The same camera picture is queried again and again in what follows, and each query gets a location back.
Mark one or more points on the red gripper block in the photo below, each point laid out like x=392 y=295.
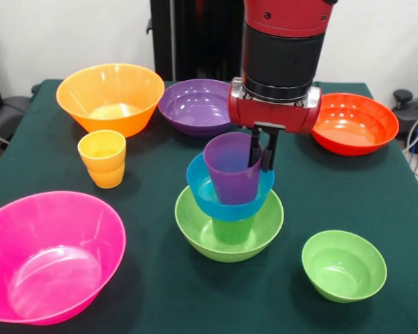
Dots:
x=271 y=115

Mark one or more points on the purple plastic cup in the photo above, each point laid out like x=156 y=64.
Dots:
x=233 y=184

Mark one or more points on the blue plastic bowl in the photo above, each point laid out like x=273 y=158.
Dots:
x=230 y=212

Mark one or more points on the purple plastic bowl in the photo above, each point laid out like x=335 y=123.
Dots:
x=195 y=111

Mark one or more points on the green plastic cup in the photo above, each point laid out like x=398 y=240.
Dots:
x=231 y=231

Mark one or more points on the red plastic bowl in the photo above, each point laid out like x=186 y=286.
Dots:
x=362 y=135

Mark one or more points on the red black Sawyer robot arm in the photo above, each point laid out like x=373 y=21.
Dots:
x=282 y=52

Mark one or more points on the large green plastic bowl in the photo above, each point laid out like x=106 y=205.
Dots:
x=264 y=236

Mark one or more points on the small green plastic bowl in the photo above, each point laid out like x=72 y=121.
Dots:
x=343 y=275

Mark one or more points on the orange plastic bowl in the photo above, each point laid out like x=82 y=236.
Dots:
x=108 y=118

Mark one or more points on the yellow plastic cup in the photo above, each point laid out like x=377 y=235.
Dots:
x=102 y=167

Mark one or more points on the dark green table cloth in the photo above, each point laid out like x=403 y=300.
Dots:
x=209 y=313

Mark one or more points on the large pink plastic bowl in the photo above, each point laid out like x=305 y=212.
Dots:
x=52 y=264

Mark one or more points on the black pedestal leg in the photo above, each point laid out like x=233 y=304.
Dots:
x=407 y=118
x=14 y=111

